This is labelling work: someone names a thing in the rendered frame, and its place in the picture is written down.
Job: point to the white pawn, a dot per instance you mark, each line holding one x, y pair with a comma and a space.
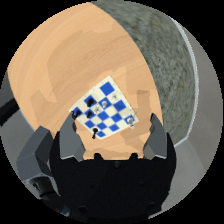
113, 97
104, 103
96, 109

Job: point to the blue and white chessboard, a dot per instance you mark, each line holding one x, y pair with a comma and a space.
109, 120

